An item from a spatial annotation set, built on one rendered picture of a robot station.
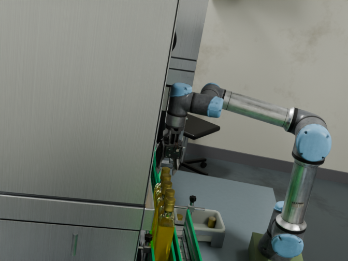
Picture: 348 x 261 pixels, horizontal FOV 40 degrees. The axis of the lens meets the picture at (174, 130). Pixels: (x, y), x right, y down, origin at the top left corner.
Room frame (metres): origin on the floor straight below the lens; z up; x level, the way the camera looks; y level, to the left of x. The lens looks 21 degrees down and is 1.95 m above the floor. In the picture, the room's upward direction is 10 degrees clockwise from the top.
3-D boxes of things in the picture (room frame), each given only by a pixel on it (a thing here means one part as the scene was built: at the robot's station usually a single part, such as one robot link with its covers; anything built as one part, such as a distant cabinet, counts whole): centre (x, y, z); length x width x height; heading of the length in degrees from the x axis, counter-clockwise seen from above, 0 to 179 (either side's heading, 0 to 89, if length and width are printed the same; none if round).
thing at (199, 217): (1.91, -0.18, 0.80); 0.22 x 0.17 x 0.09; 100
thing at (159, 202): (1.57, -0.01, 0.99); 0.06 x 0.06 x 0.21; 10
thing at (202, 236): (1.91, -0.16, 0.79); 0.27 x 0.17 x 0.08; 100
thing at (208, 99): (1.67, -0.10, 1.45); 0.11 x 0.11 x 0.08; 84
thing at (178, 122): (1.66, 0.00, 1.37); 0.08 x 0.08 x 0.05
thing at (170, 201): (1.45, -0.03, 1.14); 0.04 x 0.04 x 0.04
